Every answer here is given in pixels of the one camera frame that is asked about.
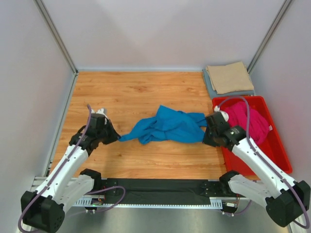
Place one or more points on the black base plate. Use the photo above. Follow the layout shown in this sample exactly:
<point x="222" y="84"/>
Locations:
<point x="110" y="182"/>
<point x="213" y="188"/>

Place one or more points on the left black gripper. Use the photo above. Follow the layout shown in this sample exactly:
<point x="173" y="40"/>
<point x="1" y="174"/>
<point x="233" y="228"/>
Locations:
<point x="108" y="131"/>

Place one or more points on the aluminium corner post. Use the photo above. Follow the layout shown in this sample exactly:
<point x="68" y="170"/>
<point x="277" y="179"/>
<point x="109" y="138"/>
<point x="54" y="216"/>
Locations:
<point x="55" y="33"/>
<point x="270" y="33"/>

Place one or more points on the grey-blue folded t-shirt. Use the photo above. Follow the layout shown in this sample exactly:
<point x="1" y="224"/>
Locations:
<point x="213" y="94"/>

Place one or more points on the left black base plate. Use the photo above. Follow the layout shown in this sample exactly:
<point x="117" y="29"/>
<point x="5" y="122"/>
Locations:
<point x="110" y="182"/>

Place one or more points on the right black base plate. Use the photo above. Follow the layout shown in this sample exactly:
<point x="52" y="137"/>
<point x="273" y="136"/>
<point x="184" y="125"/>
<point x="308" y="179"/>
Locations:
<point x="213" y="188"/>

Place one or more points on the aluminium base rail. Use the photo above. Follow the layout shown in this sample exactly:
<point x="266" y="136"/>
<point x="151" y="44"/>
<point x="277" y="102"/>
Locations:
<point x="150" y="204"/>

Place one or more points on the right aluminium corner post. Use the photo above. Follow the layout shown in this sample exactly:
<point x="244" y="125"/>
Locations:
<point x="270" y="33"/>

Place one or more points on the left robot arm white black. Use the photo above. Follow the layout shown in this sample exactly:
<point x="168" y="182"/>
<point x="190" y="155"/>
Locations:
<point x="45" y="208"/>

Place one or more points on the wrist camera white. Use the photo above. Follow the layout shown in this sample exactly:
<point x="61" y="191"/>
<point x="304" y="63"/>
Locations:
<point x="102" y="112"/>
<point x="224" y="114"/>

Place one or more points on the blue t-shirt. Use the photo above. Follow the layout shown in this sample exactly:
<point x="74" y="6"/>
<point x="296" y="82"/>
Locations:
<point x="168" y="125"/>

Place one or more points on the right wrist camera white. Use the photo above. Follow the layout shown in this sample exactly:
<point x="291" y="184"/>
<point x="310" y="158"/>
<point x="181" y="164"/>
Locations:
<point x="224" y="114"/>

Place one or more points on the left aluminium corner post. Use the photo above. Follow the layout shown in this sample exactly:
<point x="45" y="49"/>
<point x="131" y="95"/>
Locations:
<point x="55" y="33"/>

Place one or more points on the beige folded t-shirt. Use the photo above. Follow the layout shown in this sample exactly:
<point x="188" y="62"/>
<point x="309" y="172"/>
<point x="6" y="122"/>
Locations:
<point x="229" y="78"/>

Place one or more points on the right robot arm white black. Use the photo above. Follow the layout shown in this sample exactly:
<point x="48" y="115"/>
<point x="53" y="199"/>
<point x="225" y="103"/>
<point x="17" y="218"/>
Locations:
<point x="267" y="174"/>

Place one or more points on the red plastic bin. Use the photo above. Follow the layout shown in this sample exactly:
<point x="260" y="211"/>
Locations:
<point x="272" y="146"/>

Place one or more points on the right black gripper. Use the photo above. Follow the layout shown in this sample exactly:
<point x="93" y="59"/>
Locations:
<point x="211" y="131"/>

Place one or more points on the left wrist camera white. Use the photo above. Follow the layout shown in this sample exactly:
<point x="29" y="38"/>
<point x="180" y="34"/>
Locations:
<point x="102" y="112"/>

